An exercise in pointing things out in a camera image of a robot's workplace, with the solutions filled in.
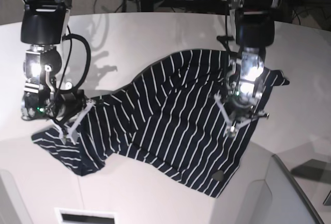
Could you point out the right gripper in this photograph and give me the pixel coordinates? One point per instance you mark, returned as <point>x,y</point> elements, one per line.
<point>37,105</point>

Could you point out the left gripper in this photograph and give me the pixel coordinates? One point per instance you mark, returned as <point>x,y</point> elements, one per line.
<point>244,90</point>

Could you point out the navy white striped t-shirt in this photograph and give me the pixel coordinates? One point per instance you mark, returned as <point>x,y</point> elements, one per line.
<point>168,118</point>

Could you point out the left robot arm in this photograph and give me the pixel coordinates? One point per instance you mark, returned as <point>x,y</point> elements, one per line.
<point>253,30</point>

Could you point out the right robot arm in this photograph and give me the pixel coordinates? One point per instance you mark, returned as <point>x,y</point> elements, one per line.
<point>43,28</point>

